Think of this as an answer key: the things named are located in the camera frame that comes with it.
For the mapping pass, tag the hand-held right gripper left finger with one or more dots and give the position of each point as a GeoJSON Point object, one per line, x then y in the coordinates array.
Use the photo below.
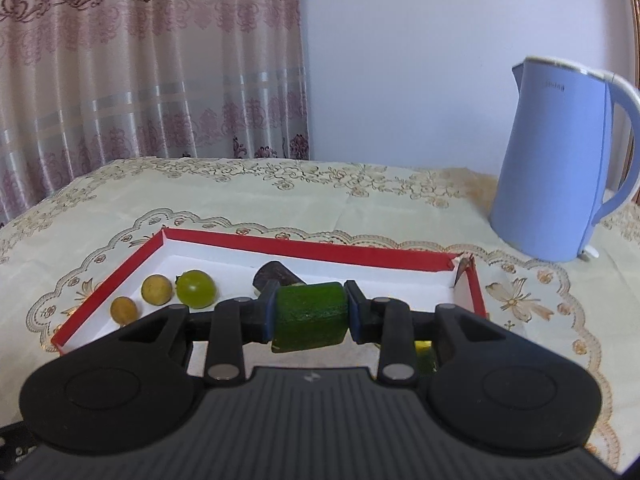
{"type": "Point", "coordinates": [270, 311]}

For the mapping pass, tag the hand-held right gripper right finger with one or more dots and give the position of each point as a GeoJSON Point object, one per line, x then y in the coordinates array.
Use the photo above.
{"type": "Point", "coordinates": [351, 311]}

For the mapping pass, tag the green cucumber piece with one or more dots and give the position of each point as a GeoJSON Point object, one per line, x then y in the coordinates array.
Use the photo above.
{"type": "Point", "coordinates": [310, 317]}

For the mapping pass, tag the red cardboard tray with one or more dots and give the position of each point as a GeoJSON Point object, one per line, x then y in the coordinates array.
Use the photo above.
{"type": "Point", "coordinates": [225, 265]}

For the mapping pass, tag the green tomato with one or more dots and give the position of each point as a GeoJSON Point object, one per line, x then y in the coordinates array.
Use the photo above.
{"type": "Point", "coordinates": [196, 289]}

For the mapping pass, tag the brown longan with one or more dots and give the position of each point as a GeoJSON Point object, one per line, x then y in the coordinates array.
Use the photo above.
{"type": "Point", "coordinates": [157, 289]}
{"type": "Point", "coordinates": [123, 309]}

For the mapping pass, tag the dark sugarcane piece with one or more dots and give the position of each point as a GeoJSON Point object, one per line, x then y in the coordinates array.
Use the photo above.
{"type": "Point", "coordinates": [272, 275]}

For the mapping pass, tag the blue electric kettle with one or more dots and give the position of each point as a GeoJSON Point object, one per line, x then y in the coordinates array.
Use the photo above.
{"type": "Point", "coordinates": [545, 160]}

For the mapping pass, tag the pink floral curtain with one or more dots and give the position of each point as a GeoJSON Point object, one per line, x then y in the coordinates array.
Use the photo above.
{"type": "Point", "coordinates": [150, 60]}

